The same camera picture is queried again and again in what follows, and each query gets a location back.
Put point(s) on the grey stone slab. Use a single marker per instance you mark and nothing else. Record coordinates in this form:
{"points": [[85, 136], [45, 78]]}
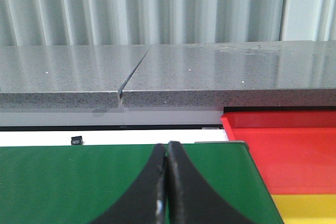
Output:
{"points": [[277, 73], [66, 77]]}

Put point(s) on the left grey stone slab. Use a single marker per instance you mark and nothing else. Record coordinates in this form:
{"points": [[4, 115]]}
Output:
{"points": [[66, 77]]}

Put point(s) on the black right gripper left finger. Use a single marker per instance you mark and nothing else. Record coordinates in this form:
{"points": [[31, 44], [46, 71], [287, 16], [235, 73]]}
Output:
{"points": [[145, 200]]}

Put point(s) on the yellow plastic tray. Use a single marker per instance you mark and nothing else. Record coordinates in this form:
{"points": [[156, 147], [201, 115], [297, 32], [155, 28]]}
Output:
{"points": [[307, 208]]}

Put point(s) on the red plastic tray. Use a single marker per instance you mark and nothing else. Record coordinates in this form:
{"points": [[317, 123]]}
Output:
{"points": [[294, 151]]}

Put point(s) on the right grey stone slab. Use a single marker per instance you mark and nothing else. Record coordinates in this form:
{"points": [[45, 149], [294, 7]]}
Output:
{"points": [[277, 73]]}

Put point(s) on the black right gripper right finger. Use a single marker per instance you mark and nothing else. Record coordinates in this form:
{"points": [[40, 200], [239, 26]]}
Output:
{"points": [[191, 198]]}

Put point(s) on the green conveyor belt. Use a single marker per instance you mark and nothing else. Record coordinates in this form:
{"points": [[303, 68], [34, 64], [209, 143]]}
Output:
{"points": [[76, 184]]}

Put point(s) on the small black sensor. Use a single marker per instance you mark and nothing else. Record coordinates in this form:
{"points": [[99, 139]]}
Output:
{"points": [[76, 140]]}

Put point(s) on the white curtain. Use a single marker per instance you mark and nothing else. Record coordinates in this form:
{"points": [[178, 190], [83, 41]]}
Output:
{"points": [[121, 22]]}

